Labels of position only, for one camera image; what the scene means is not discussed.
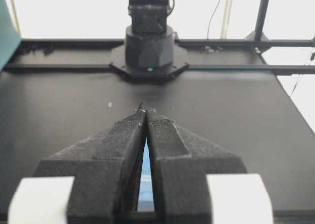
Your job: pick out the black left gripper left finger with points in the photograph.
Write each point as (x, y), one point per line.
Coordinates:
(107, 170)

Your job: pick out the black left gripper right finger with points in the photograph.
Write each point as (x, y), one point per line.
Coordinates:
(180, 161)

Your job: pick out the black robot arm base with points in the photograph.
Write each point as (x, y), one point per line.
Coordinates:
(149, 49)

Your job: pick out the blue towel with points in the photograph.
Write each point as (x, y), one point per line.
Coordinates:
(146, 202)

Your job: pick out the teal side panel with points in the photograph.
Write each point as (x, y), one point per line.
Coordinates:
(10, 39)

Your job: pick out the black vertical frame post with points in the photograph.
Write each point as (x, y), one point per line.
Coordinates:
(261, 19)

